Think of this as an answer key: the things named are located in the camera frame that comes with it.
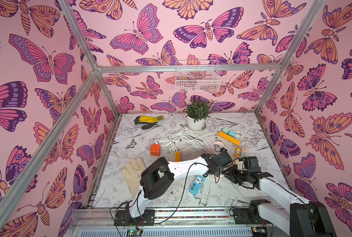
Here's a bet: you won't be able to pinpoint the small yellow power strip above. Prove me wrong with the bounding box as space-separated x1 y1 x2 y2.
233 147 242 165

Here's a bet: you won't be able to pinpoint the blue power strip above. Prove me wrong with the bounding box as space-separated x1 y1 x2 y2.
189 175 206 196

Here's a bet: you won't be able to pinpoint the orange cube socket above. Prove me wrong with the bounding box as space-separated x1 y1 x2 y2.
150 144 161 157

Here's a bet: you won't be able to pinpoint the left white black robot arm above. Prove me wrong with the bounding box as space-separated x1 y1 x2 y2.
128 148 233 218

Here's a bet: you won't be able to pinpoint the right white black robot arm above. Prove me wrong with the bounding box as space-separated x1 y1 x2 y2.
222 157 336 237

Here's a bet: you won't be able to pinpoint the green plug on small strip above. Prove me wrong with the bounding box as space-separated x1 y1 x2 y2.
240 152 246 159

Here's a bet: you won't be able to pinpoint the blue plug on rear strip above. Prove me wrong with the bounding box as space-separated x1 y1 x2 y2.
228 130 239 139

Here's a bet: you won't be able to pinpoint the green plug on rear strip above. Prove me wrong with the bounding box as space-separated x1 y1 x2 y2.
221 127 230 134

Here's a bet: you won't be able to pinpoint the orange power strip rear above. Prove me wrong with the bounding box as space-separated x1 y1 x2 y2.
217 131 241 146

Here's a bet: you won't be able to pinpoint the potted green plant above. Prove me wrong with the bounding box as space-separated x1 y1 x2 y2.
185 100 210 131

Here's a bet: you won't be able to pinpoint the yellow black work gloves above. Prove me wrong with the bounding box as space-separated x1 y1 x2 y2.
134 116 165 130

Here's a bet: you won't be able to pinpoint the beige cloth glove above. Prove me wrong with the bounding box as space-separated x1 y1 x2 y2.
121 157 146 198

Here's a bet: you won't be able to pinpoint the pink coiled cable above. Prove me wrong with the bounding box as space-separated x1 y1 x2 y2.
208 139 227 155

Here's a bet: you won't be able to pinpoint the white coiled cable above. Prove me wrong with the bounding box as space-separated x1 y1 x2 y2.
168 125 221 152

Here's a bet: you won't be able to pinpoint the white cable bundle left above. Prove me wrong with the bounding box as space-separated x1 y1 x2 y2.
156 137 177 154

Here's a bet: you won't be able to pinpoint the white wire basket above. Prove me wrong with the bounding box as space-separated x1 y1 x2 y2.
175 60 221 93

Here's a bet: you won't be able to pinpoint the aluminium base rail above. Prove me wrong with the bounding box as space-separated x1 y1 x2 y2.
64 207 325 237

